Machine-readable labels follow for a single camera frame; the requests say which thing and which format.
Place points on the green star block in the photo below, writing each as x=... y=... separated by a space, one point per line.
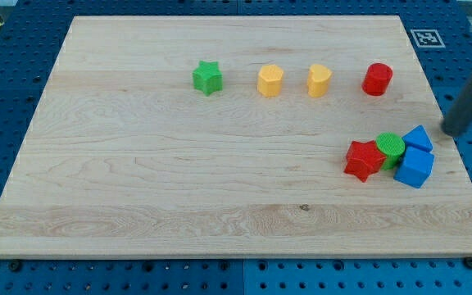
x=207 y=77

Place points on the yellow hexagon block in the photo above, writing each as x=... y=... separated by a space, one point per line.
x=270 y=80

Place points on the light wooden board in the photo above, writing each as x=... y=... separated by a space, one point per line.
x=125 y=159

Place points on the yellow heart block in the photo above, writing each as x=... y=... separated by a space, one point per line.
x=318 y=80

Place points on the red star block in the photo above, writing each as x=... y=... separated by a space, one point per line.
x=363 y=159

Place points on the green cylinder block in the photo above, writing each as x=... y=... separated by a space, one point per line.
x=392 y=146

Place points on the red cylinder block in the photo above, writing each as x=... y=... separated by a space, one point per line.
x=377 y=79

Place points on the blue cube block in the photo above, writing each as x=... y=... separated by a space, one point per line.
x=415 y=168

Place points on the blue triangle block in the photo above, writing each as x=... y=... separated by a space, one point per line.
x=418 y=138

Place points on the white fiducial marker tag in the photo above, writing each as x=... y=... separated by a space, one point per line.
x=427 y=38

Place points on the black bolt left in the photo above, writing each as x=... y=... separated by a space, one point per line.
x=14 y=265

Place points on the black bolt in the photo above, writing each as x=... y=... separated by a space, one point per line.
x=14 y=265
x=467 y=261

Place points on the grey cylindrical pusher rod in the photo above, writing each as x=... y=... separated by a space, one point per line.
x=467 y=100

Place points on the black bolt right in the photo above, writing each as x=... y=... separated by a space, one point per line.
x=467 y=261

